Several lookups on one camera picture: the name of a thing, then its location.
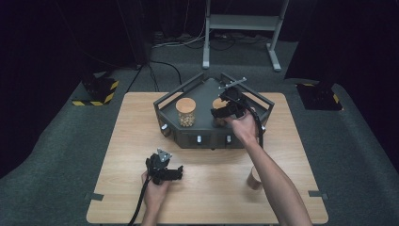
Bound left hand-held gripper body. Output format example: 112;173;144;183
145;148;173;186

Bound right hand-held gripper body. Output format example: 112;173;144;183
218;77;252;119

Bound dark grey metal corner rack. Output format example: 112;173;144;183
152;73;276;150

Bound chickpea glass jar wooden lid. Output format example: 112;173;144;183
175;97;198;128

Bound person's left hand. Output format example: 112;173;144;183
140;170;172;212

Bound person's right hand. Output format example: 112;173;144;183
224;109;260;148

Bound grey tape piece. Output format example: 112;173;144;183
308;189;329;201
84;192;104;202

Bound grey metal stand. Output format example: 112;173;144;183
201;0;291;73

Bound black curtain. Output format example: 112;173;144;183
284;0;399;173
0;0;152;180

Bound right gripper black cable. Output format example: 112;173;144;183
244;103;265;149

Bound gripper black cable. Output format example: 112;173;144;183
244;103;265;149
127;175;152;226

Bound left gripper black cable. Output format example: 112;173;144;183
127;175;152;226

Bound black floor cable bundle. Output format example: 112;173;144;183
209;32;271;52

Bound white floor cables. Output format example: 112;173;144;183
152;18;209;49

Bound black yellow striped base plate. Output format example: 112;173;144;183
295;82;343;111
72;73;120;107

